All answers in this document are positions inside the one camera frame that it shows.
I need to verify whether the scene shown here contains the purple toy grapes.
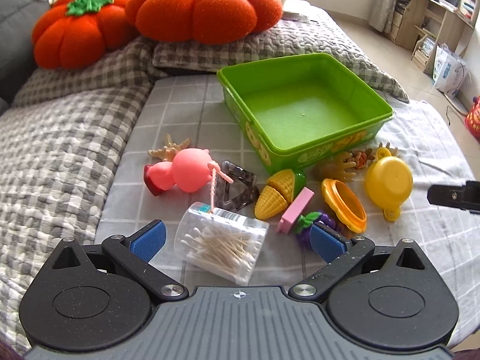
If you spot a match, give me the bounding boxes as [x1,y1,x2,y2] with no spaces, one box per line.
[294,211,336,250]

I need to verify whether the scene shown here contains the orange toy plate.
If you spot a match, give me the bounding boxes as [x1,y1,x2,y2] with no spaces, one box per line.
[320,178,367,234]

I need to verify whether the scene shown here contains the pink rectangular block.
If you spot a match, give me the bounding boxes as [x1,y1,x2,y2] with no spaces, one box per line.
[276,187,314,234]

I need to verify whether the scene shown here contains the yellow toy pot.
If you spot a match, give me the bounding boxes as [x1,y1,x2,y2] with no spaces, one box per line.
[364,148,413,222]

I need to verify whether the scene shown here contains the amber sticky hand toy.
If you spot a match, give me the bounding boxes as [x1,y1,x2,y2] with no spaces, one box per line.
[312,152,356,182]

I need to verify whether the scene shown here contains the yellow toy corn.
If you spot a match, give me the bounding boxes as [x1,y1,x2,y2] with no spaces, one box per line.
[254,169,307,220]

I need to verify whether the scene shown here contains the clear cotton swab jar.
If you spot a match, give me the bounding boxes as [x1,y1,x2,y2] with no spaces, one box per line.
[174,202,269,286]

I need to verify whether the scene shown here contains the beige starfish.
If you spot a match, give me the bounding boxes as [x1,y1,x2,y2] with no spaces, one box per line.
[147,133,191,162]

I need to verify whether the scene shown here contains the dark translucent hair claw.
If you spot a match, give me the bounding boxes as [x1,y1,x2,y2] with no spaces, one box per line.
[214,160,260,212]

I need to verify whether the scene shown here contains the small amber sticky hand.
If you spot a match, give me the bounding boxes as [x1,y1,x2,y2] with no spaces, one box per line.
[378,141,399,157]

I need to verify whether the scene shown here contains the red snack bucket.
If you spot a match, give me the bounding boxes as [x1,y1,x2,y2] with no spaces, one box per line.
[465,96,480,139]

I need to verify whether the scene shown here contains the small orange brown figurine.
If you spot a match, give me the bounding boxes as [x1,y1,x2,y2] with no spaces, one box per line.
[352,148,375,170]

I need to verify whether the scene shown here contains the white shopping bag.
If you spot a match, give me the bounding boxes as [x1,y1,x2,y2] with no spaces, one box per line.
[432,43,469,98]

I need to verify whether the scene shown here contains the grey checkered quilt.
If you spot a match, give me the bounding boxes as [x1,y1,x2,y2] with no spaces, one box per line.
[1,37,155,353]

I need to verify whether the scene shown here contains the green plastic storage box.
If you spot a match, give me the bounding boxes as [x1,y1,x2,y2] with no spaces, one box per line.
[216,53,393,174]

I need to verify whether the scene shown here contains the grey grid bed sheet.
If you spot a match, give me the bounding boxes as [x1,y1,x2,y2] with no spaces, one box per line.
[95,76,479,344]

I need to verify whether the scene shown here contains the wooden desk shelf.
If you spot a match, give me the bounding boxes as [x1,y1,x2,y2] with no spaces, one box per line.
[385,0,479,75]

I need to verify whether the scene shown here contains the grey quilted pillow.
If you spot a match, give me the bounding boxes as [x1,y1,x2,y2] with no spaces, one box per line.
[153,7,409,102]

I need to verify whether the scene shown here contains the left orange pumpkin cushion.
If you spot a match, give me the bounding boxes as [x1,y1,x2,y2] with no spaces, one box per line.
[32,0,137,69]

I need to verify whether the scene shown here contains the orange pumpkin cushion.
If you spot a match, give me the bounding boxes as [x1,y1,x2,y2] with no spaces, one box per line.
[32,0,137,69]
[125,0,283,45]

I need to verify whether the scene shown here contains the right orange pumpkin cushion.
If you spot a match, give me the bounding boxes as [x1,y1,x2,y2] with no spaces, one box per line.
[125,0,283,45]

